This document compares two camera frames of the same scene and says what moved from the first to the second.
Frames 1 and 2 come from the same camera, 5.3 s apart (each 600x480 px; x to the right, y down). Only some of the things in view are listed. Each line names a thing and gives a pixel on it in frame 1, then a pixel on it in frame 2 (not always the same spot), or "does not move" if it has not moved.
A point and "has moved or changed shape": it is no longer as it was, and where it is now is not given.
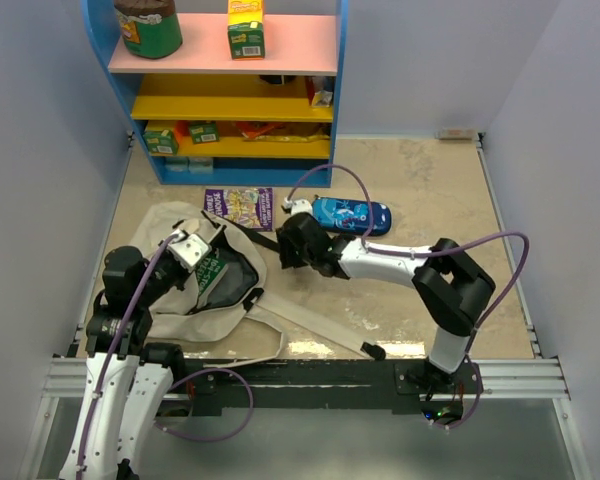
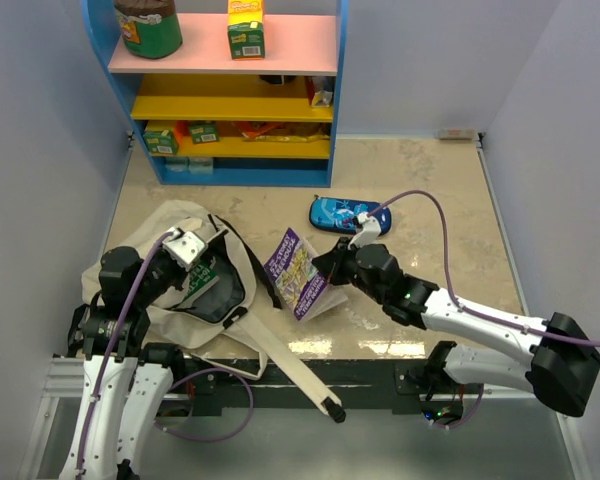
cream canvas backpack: x=184 y=234 has moved or changed shape
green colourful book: x=208 y=272 has moved or changed shape
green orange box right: x=204 y=132 does not move
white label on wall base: x=456 y=134 does not move
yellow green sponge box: x=246 y=31 does not move
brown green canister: x=150 y=28 does not move
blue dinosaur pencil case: x=352 y=216 does not move
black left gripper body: x=166 y=274 does not move
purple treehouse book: x=251 y=207 -> x=305 y=287
